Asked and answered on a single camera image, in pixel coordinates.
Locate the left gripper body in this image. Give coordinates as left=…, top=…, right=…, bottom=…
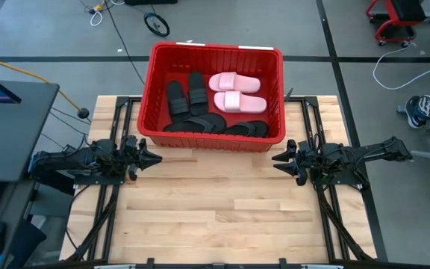
left=119, top=134, right=142, bottom=182

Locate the black frame beam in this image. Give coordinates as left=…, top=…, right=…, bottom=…
left=24, top=257, right=430, bottom=269

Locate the dark sneaker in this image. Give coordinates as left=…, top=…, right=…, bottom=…
left=405, top=96, right=425, bottom=129

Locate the black flip-flop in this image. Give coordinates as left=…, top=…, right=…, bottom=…
left=220, top=120, right=269, bottom=138
left=162, top=113, right=228, bottom=135

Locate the black soft pad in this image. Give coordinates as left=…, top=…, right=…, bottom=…
left=7, top=220, right=48, bottom=267

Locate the red plastic bin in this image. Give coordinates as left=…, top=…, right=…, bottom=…
left=137, top=41, right=287, bottom=153

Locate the white looped cable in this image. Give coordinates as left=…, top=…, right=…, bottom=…
left=90, top=10, right=104, bottom=27

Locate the long black floor cable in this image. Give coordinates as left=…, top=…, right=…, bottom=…
left=104, top=0, right=146, bottom=85

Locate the yellow cable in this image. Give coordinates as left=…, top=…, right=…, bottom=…
left=0, top=52, right=84, bottom=113

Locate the long white cable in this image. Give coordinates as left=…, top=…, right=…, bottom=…
left=372, top=46, right=430, bottom=91

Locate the black strapped slide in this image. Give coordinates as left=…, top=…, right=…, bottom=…
left=187, top=71, right=209, bottom=117
left=166, top=80, right=192, bottom=123

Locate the pink foam slide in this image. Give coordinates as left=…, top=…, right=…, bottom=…
left=208, top=72, right=261, bottom=94
left=214, top=90, right=268, bottom=114

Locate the grey office chair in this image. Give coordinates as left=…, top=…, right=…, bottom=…
left=396, top=105, right=430, bottom=208

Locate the black aluminium frame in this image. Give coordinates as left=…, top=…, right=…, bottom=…
left=65, top=96, right=146, bottom=262
left=288, top=96, right=375, bottom=262

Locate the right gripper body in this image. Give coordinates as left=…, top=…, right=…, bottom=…
left=296, top=140, right=327, bottom=187

